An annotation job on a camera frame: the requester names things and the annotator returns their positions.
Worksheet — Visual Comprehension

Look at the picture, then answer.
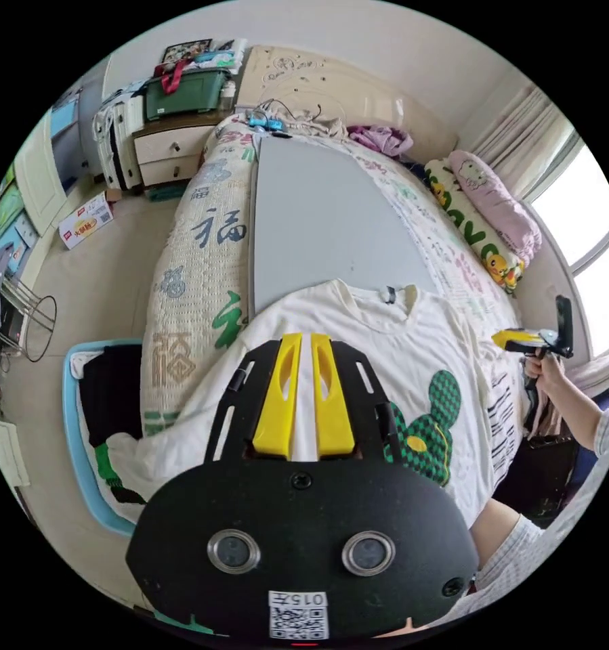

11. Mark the pillow with duck print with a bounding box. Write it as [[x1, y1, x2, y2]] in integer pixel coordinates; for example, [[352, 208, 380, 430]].
[[425, 158, 526, 297]]

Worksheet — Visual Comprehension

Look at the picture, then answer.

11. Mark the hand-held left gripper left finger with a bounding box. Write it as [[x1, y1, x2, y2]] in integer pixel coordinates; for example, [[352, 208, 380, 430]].
[[252, 332, 303, 462]]

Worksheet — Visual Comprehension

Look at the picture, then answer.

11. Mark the white curtain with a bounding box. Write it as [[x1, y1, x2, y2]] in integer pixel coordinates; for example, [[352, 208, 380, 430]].
[[469, 86, 579, 202]]

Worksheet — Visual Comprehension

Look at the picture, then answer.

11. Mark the grey flat board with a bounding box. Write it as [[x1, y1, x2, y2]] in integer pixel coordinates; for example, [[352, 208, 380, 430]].
[[252, 135, 440, 317]]

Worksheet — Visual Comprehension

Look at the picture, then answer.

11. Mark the white suitcase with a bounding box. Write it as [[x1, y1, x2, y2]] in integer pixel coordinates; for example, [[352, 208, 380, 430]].
[[91, 93, 146, 192]]

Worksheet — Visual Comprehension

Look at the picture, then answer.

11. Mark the person's right hand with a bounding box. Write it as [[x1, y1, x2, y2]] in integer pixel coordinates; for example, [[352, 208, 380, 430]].
[[520, 353, 565, 393]]

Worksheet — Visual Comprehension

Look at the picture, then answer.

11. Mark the person's right forearm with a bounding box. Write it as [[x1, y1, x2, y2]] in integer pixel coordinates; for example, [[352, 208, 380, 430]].
[[537, 373, 609, 456]]

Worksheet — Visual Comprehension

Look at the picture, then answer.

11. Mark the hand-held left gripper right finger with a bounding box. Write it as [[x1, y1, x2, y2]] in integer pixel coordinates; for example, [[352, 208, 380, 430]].
[[310, 333, 357, 461]]

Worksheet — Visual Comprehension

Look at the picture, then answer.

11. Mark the green storage box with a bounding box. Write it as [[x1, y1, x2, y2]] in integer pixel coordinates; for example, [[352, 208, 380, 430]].
[[144, 66, 234, 123]]

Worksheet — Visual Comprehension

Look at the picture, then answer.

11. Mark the pink pillow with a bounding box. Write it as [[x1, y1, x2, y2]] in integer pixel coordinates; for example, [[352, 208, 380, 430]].
[[447, 150, 543, 266]]

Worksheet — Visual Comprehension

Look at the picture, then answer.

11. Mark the purple garment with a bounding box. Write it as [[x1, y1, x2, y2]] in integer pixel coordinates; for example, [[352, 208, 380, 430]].
[[347, 124, 415, 161]]

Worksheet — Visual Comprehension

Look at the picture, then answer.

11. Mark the white door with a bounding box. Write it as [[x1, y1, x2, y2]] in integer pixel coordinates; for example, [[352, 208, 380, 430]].
[[13, 109, 75, 236]]

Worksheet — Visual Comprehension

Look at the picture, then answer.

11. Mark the metal frame stool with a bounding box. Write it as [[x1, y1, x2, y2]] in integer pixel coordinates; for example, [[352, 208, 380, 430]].
[[0, 242, 59, 364]]

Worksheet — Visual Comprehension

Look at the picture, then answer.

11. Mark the light blue basket with clothes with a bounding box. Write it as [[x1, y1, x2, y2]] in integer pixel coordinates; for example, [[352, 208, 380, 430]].
[[62, 341, 150, 538]]

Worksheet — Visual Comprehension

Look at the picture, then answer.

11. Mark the beige patterned long sleeve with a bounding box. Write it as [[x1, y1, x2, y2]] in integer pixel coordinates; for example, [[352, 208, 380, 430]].
[[103, 278, 531, 527]]

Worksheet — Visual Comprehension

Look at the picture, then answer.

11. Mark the beige cloth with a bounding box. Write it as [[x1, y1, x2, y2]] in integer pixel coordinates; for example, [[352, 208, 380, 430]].
[[282, 115, 349, 141]]

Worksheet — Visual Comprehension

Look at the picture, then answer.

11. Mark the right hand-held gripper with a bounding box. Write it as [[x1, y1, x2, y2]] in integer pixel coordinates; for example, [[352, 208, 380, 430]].
[[490, 328, 575, 391]]

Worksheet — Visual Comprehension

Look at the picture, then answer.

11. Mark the window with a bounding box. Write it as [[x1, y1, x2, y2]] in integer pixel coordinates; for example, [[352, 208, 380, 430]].
[[530, 144, 609, 359]]

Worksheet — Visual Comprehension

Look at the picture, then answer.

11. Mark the blue device with cable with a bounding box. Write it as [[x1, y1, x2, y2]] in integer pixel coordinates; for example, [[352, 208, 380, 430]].
[[245, 99, 323, 138]]

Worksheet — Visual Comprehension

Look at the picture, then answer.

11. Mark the person's body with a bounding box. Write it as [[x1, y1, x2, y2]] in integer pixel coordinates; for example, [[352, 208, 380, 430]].
[[425, 441, 609, 628]]

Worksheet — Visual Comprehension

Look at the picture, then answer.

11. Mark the white nightstand with drawers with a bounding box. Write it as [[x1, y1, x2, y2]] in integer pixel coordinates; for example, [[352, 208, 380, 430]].
[[131, 119, 219, 193]]

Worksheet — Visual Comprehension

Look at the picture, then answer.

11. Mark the bed with printed quilt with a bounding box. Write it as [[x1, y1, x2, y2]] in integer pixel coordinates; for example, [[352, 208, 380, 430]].
[[140, 45, 539, 448]]

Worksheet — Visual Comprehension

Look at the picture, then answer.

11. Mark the printed carton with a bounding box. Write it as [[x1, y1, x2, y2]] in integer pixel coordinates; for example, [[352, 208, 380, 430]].
[[58, 192, 115, 251]]

